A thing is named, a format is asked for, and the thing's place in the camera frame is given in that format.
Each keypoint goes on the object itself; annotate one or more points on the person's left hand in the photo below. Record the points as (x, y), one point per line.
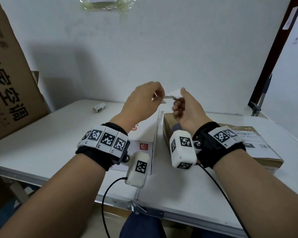
(136, 104)

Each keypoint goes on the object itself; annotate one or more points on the metal table latch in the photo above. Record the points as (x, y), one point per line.
(139, 208)

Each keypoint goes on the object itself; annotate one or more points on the person's left forearm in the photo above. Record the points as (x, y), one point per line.
(59, 195)

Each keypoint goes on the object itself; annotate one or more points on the person's right thumb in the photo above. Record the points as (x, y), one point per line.
(185, 93)

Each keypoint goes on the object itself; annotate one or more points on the person's blue trousers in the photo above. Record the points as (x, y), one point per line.
(141, 226)

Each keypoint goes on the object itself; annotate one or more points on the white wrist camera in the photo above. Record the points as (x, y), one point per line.
(138, 171)
(182, 148)

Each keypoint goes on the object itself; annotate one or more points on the person's left fingers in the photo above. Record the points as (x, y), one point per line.
(159, 92)

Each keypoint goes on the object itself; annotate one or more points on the black marker wristband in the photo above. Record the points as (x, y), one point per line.
(218, 143)
(101, 143)

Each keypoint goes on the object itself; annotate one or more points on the white paper label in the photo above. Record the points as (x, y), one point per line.
(288, 18)

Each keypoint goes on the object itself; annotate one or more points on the small white cylinder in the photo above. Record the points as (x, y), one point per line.
(99, 107)

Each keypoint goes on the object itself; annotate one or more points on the clear tape residue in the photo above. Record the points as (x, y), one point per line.
(104, 4)

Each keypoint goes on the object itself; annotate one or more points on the dark red door frame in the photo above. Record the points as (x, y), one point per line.
(275, 52)

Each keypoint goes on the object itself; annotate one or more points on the large brown cardboard box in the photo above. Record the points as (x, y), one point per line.
(7, 81)

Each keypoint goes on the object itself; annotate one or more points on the white box with red label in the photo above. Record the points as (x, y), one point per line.
(145, 136)

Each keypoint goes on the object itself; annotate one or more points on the person's right forearm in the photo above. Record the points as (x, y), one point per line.
(258, 193)

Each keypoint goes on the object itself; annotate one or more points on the flat brown cardboard parcel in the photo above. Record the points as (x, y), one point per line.
(260, 146)

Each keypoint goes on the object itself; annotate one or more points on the grey metal stand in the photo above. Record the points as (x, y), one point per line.
(259, 101)

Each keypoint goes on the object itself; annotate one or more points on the person's right hand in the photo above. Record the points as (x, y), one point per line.
(191, 113)

